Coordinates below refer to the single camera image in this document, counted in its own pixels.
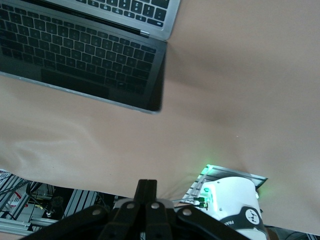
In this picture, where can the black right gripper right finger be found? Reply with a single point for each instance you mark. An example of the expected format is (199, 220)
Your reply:
(160, 222)

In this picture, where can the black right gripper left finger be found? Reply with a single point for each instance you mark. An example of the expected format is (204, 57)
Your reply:
(117, 222)

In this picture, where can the aluminium frame rail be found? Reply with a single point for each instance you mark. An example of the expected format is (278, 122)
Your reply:
(77, 200)

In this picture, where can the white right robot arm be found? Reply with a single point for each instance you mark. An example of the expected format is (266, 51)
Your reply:
(232, 200)

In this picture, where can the grey laptop computer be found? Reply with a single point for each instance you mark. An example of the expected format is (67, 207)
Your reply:
(75, 55)

